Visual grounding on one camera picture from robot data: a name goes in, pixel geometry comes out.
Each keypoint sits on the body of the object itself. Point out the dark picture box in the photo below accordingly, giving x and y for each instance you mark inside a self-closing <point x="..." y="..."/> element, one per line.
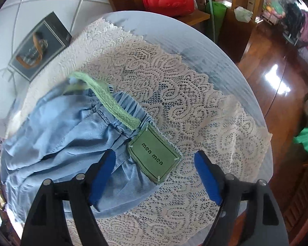
<point x="39" y="46"/>

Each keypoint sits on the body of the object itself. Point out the light blue denim pants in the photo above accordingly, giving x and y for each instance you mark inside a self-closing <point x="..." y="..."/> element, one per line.
<point x="61" y="143"/>

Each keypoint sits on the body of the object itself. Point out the green plastic bag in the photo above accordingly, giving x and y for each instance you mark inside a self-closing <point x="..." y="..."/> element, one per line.
<point x="215" y="18"/>

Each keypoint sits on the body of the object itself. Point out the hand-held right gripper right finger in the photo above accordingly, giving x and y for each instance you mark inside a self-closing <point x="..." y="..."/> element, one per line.
<point x="208" y="179"/>

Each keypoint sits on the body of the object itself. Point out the cream lace tablecloth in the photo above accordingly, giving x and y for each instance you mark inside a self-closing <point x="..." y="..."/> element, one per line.
<point x="174" y="102"/>

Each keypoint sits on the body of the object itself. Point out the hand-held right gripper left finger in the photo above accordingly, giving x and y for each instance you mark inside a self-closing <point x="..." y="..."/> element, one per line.
<point x="102" y="175"/>

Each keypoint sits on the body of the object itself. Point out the wooden side table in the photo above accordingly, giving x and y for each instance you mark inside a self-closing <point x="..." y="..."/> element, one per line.
<point x="195" y="18"/>

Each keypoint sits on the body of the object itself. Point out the pile of colourful clutter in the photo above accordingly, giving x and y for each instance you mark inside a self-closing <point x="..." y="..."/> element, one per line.
<point x="285" y="12"/>

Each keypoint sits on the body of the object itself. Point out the white crumpled bag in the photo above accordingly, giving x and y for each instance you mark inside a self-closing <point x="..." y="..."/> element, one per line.
<point x="243" y="14"/>

